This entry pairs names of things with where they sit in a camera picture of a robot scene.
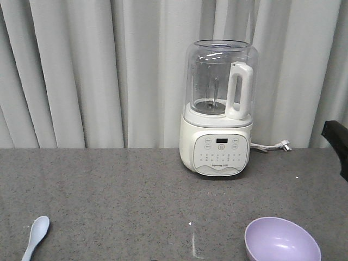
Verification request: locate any white pleated curtain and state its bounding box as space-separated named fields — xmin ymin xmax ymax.
xmin=1 ymin=1 xmax=347 ymax=148

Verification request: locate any white blender with clear jar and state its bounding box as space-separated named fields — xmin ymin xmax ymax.
xmin=179 ymin=40 xmax=259 ymax=177

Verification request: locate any light blue plastic spoon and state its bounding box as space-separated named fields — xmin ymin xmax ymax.
xmin=21 ymin=216 xmax=50 ymax=261

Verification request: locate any white power cord with plug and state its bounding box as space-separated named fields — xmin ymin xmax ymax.
xmin=250 ymin=139 xmax=293 ymax=154

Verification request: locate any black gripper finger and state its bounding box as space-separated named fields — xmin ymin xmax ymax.
xmin=321 ymin=120 xmax=347 ymax=181

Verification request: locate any purple plastic bowl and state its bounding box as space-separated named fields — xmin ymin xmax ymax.
xmin=244 ymin=217 xmax=322 ymax=260

